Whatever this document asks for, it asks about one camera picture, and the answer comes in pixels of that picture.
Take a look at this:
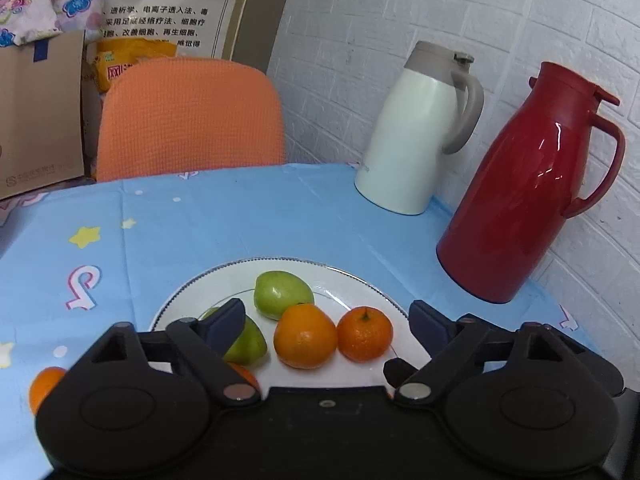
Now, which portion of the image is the blue cartoon tablecloth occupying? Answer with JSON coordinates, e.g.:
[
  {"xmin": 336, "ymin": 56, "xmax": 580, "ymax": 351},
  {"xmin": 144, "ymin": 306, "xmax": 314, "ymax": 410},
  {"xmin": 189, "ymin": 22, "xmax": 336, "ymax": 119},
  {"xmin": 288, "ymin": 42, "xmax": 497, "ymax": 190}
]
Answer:
[{"xmin": 0, "ymin": 162, "xmax": 603, "ymax": 473}]

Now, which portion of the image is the wall poster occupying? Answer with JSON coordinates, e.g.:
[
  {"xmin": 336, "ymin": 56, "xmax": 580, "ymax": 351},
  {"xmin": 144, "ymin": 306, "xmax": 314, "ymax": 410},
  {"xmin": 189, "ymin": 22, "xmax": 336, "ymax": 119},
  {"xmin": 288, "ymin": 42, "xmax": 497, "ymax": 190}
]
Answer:
[{"xmin": 87, "ymin": 0, "xmax": 261, "ymax": 64}]

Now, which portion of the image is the white plate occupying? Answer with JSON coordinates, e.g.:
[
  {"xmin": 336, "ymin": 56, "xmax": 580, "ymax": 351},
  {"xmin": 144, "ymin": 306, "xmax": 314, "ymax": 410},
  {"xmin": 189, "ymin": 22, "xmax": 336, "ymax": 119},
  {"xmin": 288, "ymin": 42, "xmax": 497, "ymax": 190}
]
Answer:
[{"xmin": 148, "ymin": 257, "xmax": 432, "ymax": 397}]

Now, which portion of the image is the mandarin orange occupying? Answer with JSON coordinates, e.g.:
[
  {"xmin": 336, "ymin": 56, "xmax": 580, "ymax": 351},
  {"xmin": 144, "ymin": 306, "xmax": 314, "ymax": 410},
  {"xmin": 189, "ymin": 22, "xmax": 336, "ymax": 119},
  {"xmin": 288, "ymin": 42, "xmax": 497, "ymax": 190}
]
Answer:
[
  {"xmin": 227, "ymin": 362, "xmax": 262, "ymax": 394},
  {"xmin": 28, "ymin": 366, "xmax": 69, "ymax": 416},
  {"xmin": 336, "ymin": 306, "xmax": 394, "ymax": 364},
  {"xmin": 273, "ymin": 303, "xmax": 339, "ymax": 370}
]

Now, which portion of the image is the floral cloth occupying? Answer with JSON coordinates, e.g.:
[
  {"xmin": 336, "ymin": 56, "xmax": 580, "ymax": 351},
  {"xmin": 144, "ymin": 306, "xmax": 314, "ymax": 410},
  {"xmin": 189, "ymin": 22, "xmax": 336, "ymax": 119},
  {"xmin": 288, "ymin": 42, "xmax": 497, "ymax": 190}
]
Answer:
[{"xmin": 0, "ymin": 0, "xmax": 106, "ymax": 49}]

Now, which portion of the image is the orange chair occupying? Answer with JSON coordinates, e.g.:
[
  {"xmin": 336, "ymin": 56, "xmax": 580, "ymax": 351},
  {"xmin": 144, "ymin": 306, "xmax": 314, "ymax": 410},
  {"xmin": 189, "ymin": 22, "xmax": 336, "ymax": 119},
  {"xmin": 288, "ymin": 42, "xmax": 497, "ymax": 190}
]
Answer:
[{"xmin": 95, "ymin": 57, "xmax": 287, "ymax": 183}]

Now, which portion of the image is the green pear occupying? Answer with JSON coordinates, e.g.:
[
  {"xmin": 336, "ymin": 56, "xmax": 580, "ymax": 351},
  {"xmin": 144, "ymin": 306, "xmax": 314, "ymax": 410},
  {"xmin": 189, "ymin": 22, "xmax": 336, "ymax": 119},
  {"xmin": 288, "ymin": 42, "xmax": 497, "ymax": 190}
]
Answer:
[{"xmin": 200, "ymin": 306, "xmax": 270, "ymax": 366}]

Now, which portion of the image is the red thermos jug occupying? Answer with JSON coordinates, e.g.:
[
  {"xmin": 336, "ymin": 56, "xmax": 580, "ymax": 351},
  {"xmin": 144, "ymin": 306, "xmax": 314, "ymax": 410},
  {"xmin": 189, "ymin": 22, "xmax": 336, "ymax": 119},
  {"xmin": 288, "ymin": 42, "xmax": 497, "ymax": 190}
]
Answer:
[{"xmin": 436, "ymin": 61, "xmax": 627, "ymax": 304}]

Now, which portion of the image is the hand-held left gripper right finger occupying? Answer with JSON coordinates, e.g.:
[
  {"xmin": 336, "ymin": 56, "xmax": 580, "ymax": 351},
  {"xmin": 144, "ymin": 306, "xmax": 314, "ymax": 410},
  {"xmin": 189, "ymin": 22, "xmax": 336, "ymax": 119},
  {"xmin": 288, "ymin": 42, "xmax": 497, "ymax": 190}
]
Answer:
[{"xmin": 384, "ymin": 300, "xmax": 593, "ymax": 407}]

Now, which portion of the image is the white thermos jug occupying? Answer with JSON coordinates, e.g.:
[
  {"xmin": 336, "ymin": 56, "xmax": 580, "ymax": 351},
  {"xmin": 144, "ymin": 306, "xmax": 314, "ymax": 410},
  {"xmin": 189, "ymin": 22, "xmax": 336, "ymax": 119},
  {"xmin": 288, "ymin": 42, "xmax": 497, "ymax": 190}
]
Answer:
[{"xmin": 354, "ymin": 40, "xmax": 485, "ymax": 216}]

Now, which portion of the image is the yellow packet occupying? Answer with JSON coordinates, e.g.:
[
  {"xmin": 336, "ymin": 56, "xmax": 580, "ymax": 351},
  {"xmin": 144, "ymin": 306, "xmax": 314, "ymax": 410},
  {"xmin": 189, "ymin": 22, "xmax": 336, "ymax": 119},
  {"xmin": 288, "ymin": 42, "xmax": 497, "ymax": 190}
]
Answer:
[{"xmin": 94, "ymin": 40, "xmax": 179, "ymax": 94}]

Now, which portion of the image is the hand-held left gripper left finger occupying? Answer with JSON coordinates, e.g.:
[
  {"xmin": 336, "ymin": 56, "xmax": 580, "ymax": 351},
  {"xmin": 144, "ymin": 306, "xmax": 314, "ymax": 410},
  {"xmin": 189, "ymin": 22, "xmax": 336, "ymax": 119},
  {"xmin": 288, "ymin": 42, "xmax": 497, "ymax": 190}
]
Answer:
[{"xmin": 67, "ymin": 298, "xmax": 263, "ymax": 407}]

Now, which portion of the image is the cardboard box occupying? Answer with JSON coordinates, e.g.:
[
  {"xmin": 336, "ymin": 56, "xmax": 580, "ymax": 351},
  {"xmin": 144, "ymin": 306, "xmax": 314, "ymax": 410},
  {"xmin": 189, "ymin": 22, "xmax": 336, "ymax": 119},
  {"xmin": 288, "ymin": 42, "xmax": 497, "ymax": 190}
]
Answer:
[{"xmin": 0, "ymin": 29, "xmax": 87, "ymax": 201}]

